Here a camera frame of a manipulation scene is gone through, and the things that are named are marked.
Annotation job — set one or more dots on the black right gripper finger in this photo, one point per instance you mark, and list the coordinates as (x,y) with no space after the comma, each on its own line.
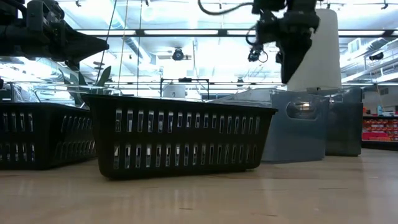
(293,59)

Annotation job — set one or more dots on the clear plastic container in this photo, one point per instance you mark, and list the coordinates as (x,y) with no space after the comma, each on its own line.
(21,91)

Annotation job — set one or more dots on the black slotted plastic basket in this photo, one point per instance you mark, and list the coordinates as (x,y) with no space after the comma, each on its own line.
(43,137)
(174,137)

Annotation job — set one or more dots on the gray plastic bin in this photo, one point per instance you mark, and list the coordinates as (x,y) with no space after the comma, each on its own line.
(345,130)
(292,140)

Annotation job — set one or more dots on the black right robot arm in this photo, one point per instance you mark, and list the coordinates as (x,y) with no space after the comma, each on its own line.
(298,5)

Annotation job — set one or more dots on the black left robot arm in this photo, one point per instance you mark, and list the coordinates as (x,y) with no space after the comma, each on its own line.
(12,37)

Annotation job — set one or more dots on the store shelf with red products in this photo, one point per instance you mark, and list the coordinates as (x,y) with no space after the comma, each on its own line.
(380,130)

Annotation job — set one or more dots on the white shade wooden base lamp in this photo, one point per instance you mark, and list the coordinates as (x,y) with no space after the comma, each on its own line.
(323,62)

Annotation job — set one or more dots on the white cylinder object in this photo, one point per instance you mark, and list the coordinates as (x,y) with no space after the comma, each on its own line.
(174,91)

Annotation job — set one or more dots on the black ceiling dome camera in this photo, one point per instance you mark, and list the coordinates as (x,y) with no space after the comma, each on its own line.
(178,54)

